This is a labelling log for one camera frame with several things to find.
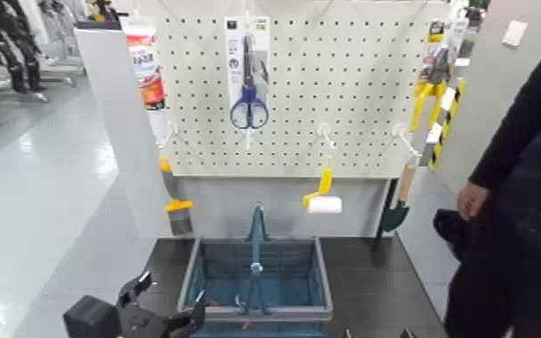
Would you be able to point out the bare hand of person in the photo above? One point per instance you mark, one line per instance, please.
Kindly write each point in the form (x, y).
(471, 200)

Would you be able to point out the red and white product package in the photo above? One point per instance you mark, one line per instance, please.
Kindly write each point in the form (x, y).
(145, 66)

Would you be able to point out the blue crate with grey rim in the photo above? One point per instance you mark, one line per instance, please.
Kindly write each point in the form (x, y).
(289, 288)

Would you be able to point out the person in dark clothes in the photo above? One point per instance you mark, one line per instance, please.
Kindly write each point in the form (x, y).
(534, 165)

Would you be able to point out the black and yellow striped post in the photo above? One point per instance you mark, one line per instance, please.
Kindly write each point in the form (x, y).
(447, 118)

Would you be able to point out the white perforated pegboard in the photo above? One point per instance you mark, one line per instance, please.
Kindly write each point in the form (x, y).
(346, 94)

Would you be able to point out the grey shelf back panel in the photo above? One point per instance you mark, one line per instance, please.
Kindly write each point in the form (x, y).
(251, 198)

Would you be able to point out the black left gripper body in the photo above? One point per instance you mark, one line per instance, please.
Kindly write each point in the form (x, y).
(148, 328)

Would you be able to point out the black humanoid robot on stand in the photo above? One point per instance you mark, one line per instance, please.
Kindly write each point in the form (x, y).
(15, 47)

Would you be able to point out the white wall plate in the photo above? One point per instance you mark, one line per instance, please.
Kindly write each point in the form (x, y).
(515, 33)

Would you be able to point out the white partition panel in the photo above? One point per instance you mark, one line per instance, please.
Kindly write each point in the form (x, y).
(115, 118)

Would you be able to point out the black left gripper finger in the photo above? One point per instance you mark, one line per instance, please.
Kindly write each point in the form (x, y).
(197, 314)
(133, 289)

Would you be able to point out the blue scissors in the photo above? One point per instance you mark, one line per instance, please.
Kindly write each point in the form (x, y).
(247, 56)

